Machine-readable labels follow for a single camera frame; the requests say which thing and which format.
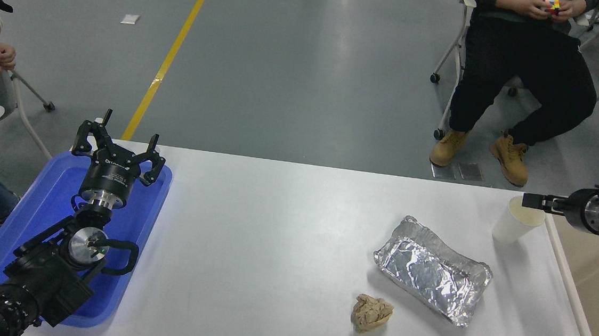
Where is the colourful puzzle cube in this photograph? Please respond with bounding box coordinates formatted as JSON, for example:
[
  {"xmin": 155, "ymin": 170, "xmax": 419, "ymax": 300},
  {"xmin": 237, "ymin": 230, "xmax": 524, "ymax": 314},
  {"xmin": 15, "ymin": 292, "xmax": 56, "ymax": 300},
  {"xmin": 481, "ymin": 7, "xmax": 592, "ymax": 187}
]
[{"xmin": 537, "ymin": 0, "xmax": 562, "ymax": 17}]

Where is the crumpled tan paper ball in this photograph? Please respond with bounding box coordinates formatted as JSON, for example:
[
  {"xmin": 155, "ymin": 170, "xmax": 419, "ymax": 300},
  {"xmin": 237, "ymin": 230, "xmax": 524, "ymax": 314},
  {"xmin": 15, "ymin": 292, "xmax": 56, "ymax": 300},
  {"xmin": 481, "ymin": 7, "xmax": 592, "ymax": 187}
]
[{"xmin": 349, "ymin": 293, "xmax": 396, "ymax": 336}]

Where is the dark-clothed person's left hand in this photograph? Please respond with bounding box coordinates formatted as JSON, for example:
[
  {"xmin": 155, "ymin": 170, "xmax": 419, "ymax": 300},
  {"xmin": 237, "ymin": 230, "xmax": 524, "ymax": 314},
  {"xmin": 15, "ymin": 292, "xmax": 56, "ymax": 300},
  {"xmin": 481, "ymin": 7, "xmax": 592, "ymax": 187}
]
[{"xmin": 554, "ymin": 0, "xmax": 589, "ymax": 21}]

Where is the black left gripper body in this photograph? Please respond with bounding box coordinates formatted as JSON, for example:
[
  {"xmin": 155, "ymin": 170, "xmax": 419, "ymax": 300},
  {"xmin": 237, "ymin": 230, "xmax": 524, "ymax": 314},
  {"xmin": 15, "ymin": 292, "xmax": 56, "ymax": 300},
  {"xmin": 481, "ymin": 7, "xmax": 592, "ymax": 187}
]
[{"xmin": 78, "ymin": 154, "xmax": 144, "ymax": 204}]

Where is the dark-clothed person's right hand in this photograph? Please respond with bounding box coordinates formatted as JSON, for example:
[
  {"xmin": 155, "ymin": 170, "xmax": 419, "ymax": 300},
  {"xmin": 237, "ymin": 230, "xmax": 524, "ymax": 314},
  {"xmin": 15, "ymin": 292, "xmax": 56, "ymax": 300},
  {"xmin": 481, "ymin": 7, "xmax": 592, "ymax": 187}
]
[{"xmin": 495, "ymin": 0, "xmax": 552, "ymax": 21}]

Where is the crinkled foil tray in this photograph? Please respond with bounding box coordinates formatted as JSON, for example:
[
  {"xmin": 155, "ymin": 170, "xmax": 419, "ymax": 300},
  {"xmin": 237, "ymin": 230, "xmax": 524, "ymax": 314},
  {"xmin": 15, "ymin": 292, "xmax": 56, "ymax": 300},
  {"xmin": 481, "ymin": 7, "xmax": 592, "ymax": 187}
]
[{"xmin": 368, "ymin": 213, "xmax": 498, "ymax": 330}]

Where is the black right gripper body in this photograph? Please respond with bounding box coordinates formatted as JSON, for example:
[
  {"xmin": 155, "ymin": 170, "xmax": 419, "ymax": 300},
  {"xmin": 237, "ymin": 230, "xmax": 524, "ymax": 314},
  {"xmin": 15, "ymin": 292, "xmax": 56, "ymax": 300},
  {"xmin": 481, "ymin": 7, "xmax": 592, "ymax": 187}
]
[{"xmin": 563, "ymin": 186, "xmax": 596, "ymax": 231}]

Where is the grey-legged wheeled chair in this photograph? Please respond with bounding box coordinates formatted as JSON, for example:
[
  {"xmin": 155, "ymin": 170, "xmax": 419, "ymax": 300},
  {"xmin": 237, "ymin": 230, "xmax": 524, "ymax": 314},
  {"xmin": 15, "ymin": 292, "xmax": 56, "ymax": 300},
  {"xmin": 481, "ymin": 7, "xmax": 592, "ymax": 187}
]
[{"xmin": 0, "ymin": 67, "xmax": 63, "ymax": 160}]

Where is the pale-top person's left hand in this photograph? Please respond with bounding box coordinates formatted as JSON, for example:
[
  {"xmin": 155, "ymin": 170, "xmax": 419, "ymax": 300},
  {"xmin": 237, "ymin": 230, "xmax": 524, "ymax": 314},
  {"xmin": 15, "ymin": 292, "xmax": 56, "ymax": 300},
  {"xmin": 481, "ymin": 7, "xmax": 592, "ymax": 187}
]
[{"xmin": 0, "ymin": 42, "xmax": 19, "ymax": 72}]

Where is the blue plastic tray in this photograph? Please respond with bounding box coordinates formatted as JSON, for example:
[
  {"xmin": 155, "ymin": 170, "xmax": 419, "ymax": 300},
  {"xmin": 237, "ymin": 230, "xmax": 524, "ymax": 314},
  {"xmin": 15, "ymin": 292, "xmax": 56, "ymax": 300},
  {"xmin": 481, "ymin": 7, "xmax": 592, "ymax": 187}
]
[{"xmin": 0, "ymin": 144, "xmax": 175, "ymax": 335}]

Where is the person in dark clothes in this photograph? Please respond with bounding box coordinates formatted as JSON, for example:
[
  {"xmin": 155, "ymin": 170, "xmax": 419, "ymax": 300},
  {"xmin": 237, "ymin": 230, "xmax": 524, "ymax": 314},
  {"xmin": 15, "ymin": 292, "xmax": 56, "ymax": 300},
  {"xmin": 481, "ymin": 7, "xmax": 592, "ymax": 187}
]
[{"xmin": 428, "ymin": 0, "xmax": 599, "ymax": 193}]

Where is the white wheeled chair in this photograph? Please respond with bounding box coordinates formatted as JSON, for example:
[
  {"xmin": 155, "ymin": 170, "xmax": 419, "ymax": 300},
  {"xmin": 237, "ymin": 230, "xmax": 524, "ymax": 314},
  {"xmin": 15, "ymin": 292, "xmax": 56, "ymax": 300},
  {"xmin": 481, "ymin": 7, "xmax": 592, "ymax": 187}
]
[{"xmin": 425, "ymin": 0, "xmax": 525, "ymax": 146}]

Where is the white paper cup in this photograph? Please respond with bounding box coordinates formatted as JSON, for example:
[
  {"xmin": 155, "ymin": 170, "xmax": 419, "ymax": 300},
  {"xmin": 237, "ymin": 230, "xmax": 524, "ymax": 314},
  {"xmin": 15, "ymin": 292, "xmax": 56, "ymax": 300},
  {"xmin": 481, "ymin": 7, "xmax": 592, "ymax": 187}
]
[{"xmin": 490, "ymin": 194, "xmax": 548, "ymax": 248}]

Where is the metal floor plate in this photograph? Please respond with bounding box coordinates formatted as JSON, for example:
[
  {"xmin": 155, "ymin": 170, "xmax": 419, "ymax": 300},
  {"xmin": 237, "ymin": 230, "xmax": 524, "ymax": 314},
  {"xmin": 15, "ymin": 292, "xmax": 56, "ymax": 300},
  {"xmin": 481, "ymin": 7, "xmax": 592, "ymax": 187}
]
[
  {"xmin": 430, "ymin": 162, "xmax": 457, "ymax": 181},
  {"xmin": 457, "ymin": 162, "xmax": 486, "ymax": 182}
]

